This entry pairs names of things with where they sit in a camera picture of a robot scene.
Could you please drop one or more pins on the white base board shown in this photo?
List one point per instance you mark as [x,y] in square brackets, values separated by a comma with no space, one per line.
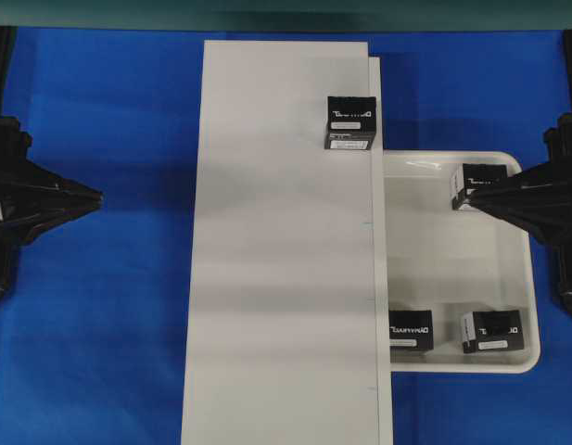
[287,332]

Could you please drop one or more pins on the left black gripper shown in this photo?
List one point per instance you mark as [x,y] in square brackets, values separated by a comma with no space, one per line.
[20,225]

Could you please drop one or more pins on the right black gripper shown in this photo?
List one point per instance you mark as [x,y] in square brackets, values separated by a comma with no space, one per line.
[540,178]

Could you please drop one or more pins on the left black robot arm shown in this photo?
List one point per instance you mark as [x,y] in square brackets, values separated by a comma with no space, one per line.
[33,200]

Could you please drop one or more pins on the black box bottom left tray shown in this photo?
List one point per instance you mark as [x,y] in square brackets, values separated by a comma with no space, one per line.
[411,330]

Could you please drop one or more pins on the black box bottom right tray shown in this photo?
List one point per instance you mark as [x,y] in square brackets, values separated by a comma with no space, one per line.
[488,331]

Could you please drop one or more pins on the black box on base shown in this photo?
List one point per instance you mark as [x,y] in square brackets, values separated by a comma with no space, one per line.
[351,123]

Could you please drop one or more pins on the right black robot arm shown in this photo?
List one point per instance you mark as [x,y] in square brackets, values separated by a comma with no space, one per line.
[539,200]

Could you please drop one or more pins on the black white box top tray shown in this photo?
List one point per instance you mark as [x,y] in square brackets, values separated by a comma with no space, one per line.
[469,178]

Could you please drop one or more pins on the blue table cloth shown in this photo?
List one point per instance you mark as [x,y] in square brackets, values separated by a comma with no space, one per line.
[92,334]

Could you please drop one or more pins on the white plastic tray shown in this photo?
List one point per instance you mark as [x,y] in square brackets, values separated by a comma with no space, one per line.
[454,262]

